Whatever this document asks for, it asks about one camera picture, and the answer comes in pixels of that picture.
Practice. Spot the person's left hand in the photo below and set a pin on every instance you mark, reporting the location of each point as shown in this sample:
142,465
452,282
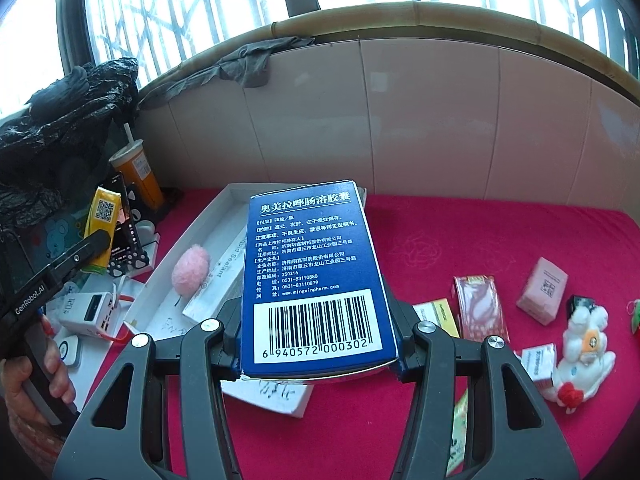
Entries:
17,395

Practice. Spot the polka dot phone stand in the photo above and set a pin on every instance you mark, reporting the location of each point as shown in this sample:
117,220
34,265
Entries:
132,260

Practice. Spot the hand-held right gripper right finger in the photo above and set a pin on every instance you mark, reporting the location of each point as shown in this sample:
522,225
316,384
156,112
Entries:
407,345

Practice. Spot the grey cloth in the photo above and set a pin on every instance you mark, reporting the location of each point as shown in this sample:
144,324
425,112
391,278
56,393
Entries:
250,67

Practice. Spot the blue medicine box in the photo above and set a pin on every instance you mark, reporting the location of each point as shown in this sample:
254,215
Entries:
310,260

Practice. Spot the black plastic bag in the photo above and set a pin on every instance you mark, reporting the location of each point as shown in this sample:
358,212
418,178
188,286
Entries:
60,125

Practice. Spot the white rounded device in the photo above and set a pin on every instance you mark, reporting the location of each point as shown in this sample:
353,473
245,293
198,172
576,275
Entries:
67,352

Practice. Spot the red chili plush toy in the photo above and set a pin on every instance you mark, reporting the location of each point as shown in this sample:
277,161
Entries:
635,317

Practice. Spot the pink tablecloth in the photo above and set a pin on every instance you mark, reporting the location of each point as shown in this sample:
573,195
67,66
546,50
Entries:
425,240

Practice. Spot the white power bank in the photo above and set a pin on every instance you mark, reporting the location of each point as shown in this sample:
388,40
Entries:
87,310

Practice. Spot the small black object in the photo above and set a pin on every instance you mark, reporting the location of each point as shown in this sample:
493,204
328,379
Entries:
580,305

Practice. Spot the blue mouse print pouch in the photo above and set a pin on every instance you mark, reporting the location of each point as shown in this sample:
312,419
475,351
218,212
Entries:
55,232

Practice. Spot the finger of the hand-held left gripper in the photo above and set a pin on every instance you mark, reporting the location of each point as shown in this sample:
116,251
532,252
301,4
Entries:
85,250

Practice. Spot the pink box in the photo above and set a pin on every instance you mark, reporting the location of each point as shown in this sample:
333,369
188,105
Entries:
542,290

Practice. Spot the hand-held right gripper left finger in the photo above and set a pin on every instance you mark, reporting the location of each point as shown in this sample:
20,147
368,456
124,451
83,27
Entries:
227,342

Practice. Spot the pale yellow snack packet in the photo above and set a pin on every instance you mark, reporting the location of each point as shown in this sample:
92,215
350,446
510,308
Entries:
459,440

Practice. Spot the window with metal grille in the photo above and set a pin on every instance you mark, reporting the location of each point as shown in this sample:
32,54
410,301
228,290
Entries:
175,10

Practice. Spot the long white sealant box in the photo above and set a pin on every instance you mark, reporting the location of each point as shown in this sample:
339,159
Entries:
215,290

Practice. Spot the yellow white medicine box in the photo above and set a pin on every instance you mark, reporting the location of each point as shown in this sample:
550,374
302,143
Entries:
440,317

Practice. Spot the red box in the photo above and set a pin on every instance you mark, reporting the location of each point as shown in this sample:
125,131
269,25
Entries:
480,307

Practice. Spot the pink fluffy ball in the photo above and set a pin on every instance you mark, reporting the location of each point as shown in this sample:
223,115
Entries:
190,270

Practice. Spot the white plush toy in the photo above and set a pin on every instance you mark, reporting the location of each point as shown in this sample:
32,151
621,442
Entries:
582,365

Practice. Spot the small white medicine box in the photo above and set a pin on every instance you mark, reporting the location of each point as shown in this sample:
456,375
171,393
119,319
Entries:
539,362

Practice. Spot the black smartphone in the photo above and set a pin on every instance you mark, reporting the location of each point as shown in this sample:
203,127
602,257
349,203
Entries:
127,220

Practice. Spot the white cardboard tray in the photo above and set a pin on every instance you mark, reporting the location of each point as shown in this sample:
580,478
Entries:
165,305

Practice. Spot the orange drink cup with straw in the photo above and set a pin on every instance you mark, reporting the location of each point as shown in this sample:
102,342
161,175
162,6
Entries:
142,180

